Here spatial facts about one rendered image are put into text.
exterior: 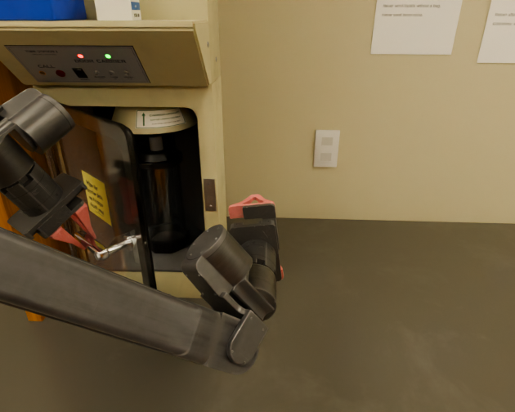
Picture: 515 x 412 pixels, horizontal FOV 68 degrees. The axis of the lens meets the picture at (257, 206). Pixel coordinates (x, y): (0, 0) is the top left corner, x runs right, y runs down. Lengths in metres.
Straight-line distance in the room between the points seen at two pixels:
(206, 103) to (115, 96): 0.16
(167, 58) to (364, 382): 0.63
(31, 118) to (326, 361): 0.62
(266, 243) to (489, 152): 0.90
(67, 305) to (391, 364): 0.60
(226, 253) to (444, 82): 0.90
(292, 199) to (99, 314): 0.92
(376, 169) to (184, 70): 0.75
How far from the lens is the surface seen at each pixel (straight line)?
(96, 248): 0.62
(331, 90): 1.14
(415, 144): 1.23
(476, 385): 0.83
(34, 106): 0.58
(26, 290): 0.37
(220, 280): 0.45
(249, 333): 0.46
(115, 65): 0.67
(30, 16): 0.67
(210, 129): 0.72
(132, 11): 0.64
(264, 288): 0.47
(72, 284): 0.38
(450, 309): 0.97
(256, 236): 0.55
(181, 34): 0.59
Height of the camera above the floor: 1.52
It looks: 27 degrees down
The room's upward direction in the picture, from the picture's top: straight up
